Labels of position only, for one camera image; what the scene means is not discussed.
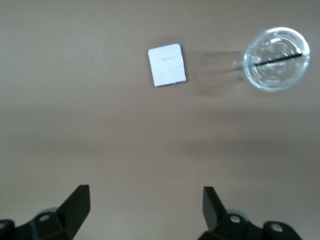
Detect clear plastic cup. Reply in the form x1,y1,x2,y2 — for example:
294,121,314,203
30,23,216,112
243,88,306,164
231,26,311,93

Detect lavender paper card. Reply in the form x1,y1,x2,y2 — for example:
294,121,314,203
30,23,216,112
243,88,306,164
147,43,188,88

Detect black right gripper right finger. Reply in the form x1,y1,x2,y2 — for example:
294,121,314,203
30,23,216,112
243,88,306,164
198,186,301,240

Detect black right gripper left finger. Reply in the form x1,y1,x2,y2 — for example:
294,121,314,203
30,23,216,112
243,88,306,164
0,184,91,240

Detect black drinking straw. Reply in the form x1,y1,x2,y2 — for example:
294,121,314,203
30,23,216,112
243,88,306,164
254,52,305,67

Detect brown table cover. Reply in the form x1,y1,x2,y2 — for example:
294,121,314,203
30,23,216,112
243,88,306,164
0,0,320,240

